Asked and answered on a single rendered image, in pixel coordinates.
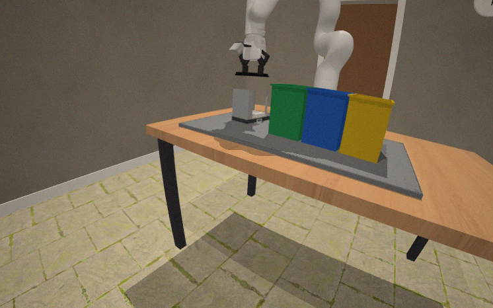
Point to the blue bin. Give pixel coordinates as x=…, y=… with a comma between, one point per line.
x=325, y=117

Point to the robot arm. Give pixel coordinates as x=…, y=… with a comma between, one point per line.
x=336, y=46

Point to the green bin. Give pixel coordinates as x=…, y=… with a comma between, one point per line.
x=287, y=110

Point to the yellow open bin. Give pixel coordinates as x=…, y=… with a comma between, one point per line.
x=365, y=126

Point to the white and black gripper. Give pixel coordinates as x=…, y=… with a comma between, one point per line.
x=254, y=53

